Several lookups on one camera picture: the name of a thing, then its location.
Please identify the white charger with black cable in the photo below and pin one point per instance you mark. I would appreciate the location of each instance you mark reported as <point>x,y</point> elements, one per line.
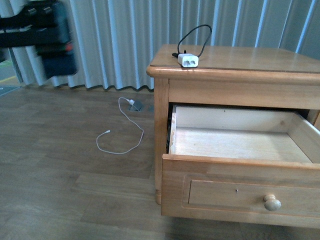
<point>189,60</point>

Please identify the wooden drawer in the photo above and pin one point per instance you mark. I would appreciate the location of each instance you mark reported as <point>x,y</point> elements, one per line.
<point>242,165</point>

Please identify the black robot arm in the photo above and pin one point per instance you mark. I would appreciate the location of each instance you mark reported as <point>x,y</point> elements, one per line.
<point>44,25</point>

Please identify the open metal floor socket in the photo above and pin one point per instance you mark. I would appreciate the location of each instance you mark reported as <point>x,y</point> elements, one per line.
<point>138,106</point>

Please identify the wooden nightstand cabinet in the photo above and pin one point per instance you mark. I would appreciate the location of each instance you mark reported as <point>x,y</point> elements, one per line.
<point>232,76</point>

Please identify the grey pleated curtain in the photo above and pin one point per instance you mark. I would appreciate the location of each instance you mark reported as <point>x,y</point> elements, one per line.
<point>115,40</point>

